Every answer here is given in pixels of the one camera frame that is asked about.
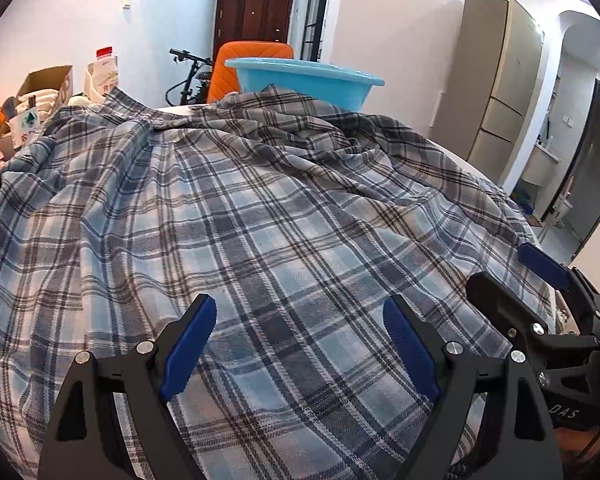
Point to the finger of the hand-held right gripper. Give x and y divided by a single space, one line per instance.
545 265
500 305

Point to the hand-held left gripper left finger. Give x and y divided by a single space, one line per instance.
187 345

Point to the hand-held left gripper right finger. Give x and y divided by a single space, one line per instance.
410 350

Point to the light blue plastic basin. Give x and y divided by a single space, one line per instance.
300 85

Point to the floor doormat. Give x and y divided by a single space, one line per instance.
534 220

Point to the white sink cabinet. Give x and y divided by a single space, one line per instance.
540 162

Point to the dark sliding door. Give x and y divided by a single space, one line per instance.
590 170

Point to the blue grey plaid cloth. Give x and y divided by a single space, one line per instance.
280 210

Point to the beige refrigerator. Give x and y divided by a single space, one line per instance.
490 100

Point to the white round object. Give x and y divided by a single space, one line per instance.
80 101

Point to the black bicycle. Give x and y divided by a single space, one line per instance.
195 72

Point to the orange chair back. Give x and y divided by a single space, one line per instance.
225 75

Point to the white carton with red cap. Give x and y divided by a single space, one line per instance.
102 75

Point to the black framed glass door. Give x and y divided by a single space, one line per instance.
315 25

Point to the dark brown door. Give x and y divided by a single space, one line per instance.
250 15

